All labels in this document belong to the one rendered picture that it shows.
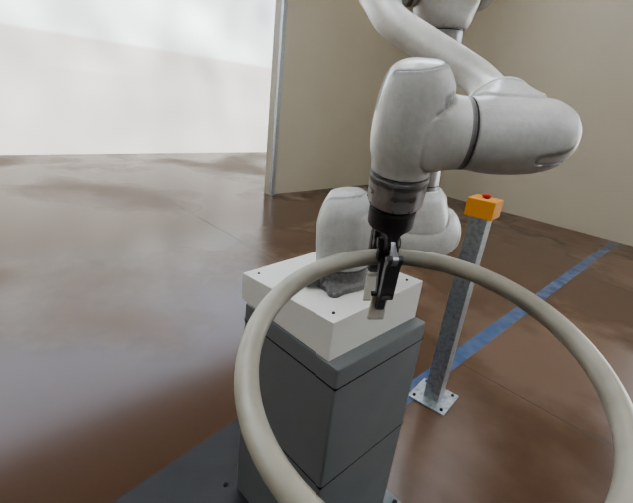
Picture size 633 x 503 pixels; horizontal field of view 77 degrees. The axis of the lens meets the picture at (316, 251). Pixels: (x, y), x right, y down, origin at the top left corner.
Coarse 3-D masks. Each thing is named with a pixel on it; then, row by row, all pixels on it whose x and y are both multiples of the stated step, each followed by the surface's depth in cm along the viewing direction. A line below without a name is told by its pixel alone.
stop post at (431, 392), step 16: (480, 208) 168; (496, 208) 167; (480, 224) 172; (464, 240) 178; (480, 240) 173; (464, 256) 179; (480, 256) 180; (464, 288) 182; (448, 304) 189; (464, 304) 185; (448, 320) 191; (448, 336) 193; (448, 352) 195; (432, 368) 202; (448, 368) 200; (432, 384) 204; (416, 400) 206; (432, 400) 206; (448, 400) 208
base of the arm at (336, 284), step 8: (336, 272) 109; (352, 272) 109; (360, 272) 111; (320, 280) 111; (328, 280) 111; (336, 280) 110; (344, 280) 110; (352, 280) 110; (360, 280) 112; (320, 288) 112; (328, 288) 109; (336, 288) 108; (344, 288) 109; (352, 288) 110; (360, 288) 112; (336, 296) 107
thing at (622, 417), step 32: (352, 256) 67; (416, 256) 69; (448, 256) 69; (288, 288) 60; (512, 288) 63; (256, 320) 54; (544, 320) 59; (256, 352) 50; (576, 352) 54; (256, 384) 47; (608, 384) 49; (256, 416) 43; (608, 416) 47; (256, 448) 40; (288, 480) 38
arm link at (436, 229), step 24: (432, 0) 87; (456, 0) 86; (480, 0) 88; (432, 24) 89; (456, 24) 89; (432, 192) 103; (432, 216) 103; (456, 216) 109; (408, 240) 106; (432, 240) 106; (456, 240) 108
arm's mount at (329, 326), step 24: (288, 264) 128; (264, 288) 113; (312, 288) 112; (408, 288) 115; (288, 312) 107; (312, 312) 100; (336, 312) 99; (360, 312) 101; (408, 312) 120; (312, 336) 101; (336, 336) 97; (360, 336) 105
